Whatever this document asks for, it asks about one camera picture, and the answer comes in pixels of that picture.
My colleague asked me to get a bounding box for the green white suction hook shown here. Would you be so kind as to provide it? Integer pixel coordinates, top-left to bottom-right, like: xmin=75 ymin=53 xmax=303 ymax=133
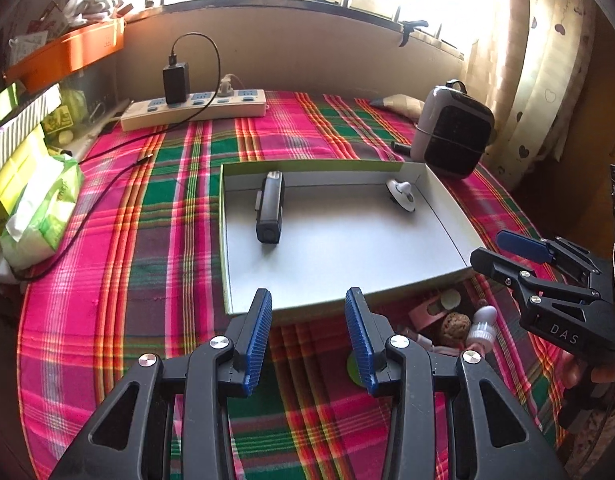
xmin=345 ymin=352 xmax=365 ymax=389

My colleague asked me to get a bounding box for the pink holder with green disc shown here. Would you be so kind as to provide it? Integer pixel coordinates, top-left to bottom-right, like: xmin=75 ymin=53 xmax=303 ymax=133
xmin=408 ymin=288 xmax=461 ymax=332

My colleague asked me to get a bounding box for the brown walnut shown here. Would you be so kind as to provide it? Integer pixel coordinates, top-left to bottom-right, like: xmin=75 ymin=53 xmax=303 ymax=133
xmin=439 ymin=312 xmax=471 ymax=349

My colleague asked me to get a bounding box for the black rectangular lighter device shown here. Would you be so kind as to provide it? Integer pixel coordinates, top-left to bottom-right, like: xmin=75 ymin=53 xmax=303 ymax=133
xmin=256 ymin=170 xmax=285 ymax=245

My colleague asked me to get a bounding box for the shallow white green cardboard box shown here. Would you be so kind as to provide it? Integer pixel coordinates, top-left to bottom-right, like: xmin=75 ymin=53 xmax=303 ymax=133
xmin=219 ymin=159 xmax=484 ymax=322

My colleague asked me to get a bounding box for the grey black space heater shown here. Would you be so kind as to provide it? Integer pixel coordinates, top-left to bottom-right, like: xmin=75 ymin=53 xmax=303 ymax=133
xmin=409 ymin=79 xmax=495 ymax=179

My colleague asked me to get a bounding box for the cream heart pattern curtain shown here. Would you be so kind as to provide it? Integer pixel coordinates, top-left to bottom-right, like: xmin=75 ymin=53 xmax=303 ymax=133
xmin=463 ymin=0 xmax=596 ymax=190

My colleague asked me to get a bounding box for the green tissue pack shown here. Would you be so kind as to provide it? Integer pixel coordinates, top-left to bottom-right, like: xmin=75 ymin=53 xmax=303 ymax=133
xmin=0 ymin=154 xmax=84 ymax=271

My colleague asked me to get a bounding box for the beige power strip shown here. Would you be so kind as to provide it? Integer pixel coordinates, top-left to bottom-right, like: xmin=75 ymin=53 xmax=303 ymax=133
xmin=120 ymin=89 xmax=268 ymax=131

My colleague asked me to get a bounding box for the white plug in strip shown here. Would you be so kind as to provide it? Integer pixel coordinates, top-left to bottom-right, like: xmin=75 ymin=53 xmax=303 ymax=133
xmin=216 ymin=73 xmax=245 ymax=98

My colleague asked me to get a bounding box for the black window latch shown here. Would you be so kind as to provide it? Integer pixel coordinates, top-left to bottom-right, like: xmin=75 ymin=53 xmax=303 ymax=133
xmin=399 ymin=20 xmax=429 ymax=48

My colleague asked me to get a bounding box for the black charger adapter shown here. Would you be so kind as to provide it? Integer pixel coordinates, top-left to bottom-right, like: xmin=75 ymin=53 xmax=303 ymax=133
xmin=162 ymin=53 xmax=189 ymax=105

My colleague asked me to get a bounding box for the stack of green white boxes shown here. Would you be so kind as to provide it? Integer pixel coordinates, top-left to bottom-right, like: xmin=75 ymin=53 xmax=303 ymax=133
xmin=0 ymin=84 xmax=61 ymax=235

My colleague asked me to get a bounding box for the orange plastic tray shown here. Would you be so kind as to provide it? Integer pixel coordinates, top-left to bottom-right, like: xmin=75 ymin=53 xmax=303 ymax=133
xmin=5 ymin=18 xmax=125 ymax=93

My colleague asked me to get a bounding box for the black charger cable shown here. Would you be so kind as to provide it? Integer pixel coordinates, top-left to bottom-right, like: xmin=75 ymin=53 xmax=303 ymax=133
xmin=9 ymin=31 xmax=223 ymax=283

